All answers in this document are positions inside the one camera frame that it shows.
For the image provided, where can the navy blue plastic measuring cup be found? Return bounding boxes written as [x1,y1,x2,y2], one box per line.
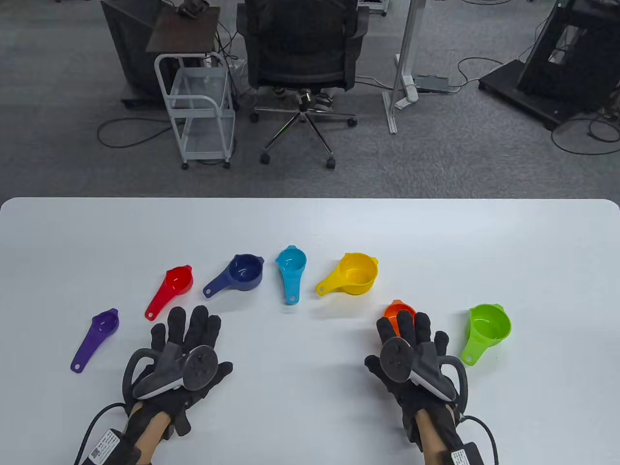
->
[202,254,265,299]

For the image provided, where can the black cabinet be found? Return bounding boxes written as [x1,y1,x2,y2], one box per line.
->
[100,0,168,108]

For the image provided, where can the person's left hand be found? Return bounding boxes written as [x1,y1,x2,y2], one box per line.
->
[124,305,234,439]

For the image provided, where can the person's left forearm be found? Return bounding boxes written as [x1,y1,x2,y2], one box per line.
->
[115,406,175,465]

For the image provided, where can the grey left hand controller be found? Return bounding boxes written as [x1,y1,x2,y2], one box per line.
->
[122,342,218,410]

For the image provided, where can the white rolling cart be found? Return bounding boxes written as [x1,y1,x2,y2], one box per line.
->
[154,52,237,170]

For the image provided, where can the grey hand controller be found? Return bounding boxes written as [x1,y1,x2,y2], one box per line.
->
[379,338,468,412]
[122,342,218,410]

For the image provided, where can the thin black adapter cable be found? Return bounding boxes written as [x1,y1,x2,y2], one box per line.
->
[448,57,505,93]

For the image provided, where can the black cable bundle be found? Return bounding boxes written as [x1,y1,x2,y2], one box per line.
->
[212,19,248,108]

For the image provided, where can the black right wrist sensor box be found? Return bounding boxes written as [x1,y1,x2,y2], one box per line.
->
[450,443,485,465]

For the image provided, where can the black power adapter box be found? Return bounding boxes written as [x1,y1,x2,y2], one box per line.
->
[415,74,451,94]

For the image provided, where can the black wrist sensor box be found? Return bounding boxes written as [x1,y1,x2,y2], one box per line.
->
[75,429,132,465]
[450,443,485,465]

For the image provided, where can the yellow plastic measuring cup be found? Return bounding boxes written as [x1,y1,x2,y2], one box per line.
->
[315,252,379,297]

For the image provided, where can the purple plastic measuring cup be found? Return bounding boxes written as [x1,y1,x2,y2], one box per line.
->
[70,308,120,374]

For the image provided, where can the black mesh office chair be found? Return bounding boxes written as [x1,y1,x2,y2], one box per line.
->
[236,0,371,170]

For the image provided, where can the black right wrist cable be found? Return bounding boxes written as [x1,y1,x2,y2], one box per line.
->
[458,416,499,465]

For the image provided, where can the brown side table top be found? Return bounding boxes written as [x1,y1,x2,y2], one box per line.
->
[146,6,221,54]

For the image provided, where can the person's right forearm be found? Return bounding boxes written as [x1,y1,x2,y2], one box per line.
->
[416,409,466,465]

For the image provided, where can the dark object on side table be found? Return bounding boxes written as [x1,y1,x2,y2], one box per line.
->
[177,0,210,19]

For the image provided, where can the grey right hand controller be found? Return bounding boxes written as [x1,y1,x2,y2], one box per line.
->
[379,338,468,412]

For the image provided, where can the black left wrist sensor box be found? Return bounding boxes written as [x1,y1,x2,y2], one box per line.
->
[75,429,132,465]

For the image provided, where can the orange plastic measuring cup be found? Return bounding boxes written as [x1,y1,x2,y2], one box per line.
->
[383,299,416,337]

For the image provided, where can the white metal desk leg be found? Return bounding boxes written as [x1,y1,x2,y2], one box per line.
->
[383,0,427,135]

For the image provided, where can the light blue plastic measuring cup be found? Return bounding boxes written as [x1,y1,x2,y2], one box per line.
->
[275,245,308,306]

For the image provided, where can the green plastic measuring cup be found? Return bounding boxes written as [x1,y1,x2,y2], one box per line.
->
[460,303,512,367]

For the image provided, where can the black coiled floor cable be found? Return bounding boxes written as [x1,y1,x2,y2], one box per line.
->
[551,112,620,155]

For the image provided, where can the red plastic measuring cup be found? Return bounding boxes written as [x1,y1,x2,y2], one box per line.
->
[144,264,194,322]

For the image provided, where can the black looped floor cable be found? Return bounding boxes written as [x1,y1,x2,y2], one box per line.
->
[97,118,173,149]

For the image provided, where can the black equipment stand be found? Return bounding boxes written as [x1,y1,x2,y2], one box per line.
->
[478,0,620,131]

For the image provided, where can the person's right hand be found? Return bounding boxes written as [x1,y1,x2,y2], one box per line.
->
[364,310,468,453]

